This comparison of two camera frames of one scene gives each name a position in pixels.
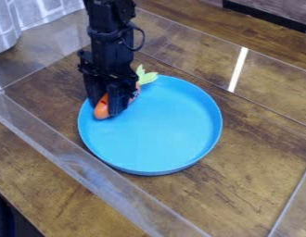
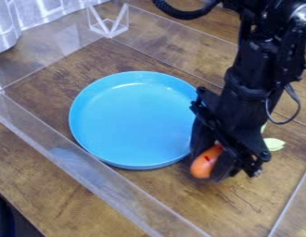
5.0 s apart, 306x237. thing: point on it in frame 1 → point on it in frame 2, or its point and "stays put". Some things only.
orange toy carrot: [145, 77] → [206, 161]
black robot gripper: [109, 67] → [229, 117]
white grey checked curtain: [16, 15] stays put
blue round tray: [165, 132] stays put
